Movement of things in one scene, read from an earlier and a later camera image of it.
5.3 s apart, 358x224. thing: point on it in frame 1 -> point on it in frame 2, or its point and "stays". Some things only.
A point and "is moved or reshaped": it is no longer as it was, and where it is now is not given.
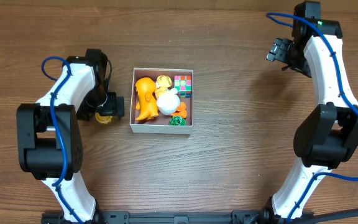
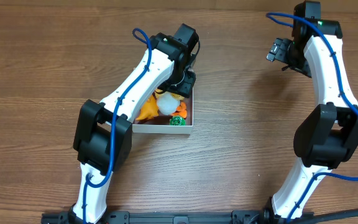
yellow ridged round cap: [104, 119] is moved or reshaped
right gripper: [286, 52] stays
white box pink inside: [160, 124] stays
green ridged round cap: [177, 121] stays
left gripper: [110, 111] -> [186, 82]
